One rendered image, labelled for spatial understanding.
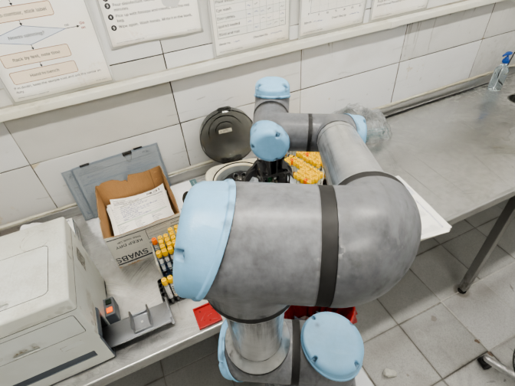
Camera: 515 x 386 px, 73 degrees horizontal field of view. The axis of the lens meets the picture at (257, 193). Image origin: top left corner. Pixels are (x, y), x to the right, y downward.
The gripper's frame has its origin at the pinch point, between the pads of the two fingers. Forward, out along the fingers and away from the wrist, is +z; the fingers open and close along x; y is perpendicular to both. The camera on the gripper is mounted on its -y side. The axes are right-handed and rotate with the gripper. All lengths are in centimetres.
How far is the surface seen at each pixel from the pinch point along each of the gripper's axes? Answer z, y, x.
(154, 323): 22.5, 18.3, -37.2
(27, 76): -24, -41, -61
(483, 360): 102, 32, 97
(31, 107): -17, -37, -63
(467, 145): 23, -31, 99
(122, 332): 23, 18, -46
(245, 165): 16.0, -33.8, 0.2
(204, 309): 25.9, 15.8, -23.5
